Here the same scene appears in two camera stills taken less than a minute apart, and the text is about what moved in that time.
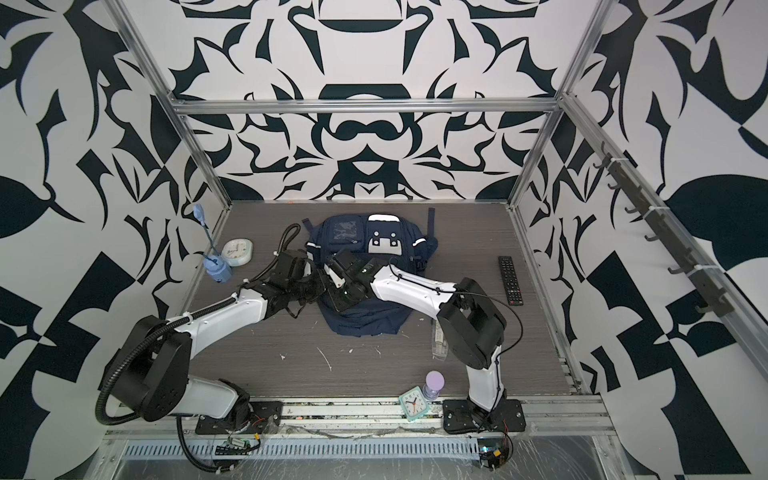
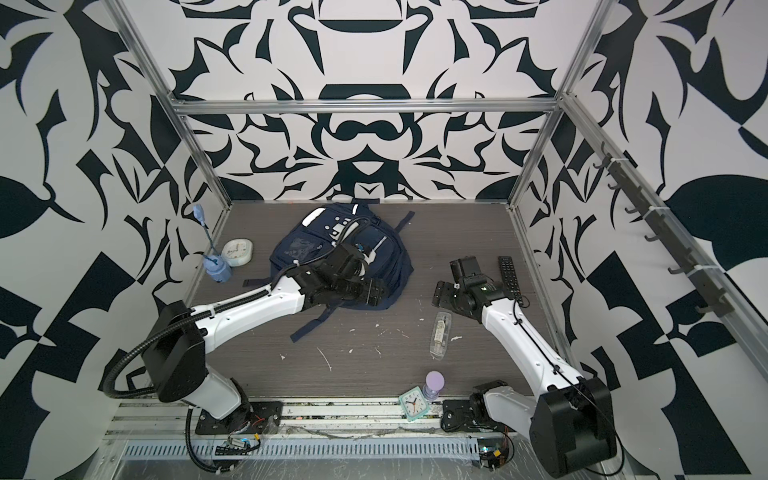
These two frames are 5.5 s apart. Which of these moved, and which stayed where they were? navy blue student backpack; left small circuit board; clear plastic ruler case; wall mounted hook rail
Moved: navy blue student backpack
Stayed: wall mounted hook rail; clear plastic ruler case; left small circuit board
